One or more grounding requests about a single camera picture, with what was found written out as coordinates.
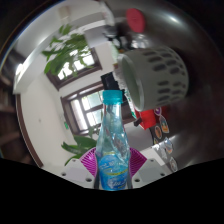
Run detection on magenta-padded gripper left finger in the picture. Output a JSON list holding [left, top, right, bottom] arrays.
[[58, 147, 100, 190]]

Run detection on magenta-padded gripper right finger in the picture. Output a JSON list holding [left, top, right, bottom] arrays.
[[128, 146, 168, 190]]

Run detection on clear bottle with blue cap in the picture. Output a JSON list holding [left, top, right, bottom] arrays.
[[95, 89, 132, 192]]

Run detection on leafy plant in white pot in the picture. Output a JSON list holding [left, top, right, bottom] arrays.
[[60, 126, 101, 167], [41, 23, 113, 76]]

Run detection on red plastic box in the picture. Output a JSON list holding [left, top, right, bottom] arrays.
[[134, 106, 161, 130]]

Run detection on dark wooden glazed double door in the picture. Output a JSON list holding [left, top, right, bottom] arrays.
[[59, 81, 113, 145]]

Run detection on grey-green ceramic mug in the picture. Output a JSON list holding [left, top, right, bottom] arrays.
[[117, 44, 190, 113]]

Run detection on dark-framed window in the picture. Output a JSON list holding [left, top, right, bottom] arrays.
[[45, 46, 103, 92]]

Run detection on flat round red coaster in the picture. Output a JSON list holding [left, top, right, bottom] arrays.
[[125, 7, 147, 34]]

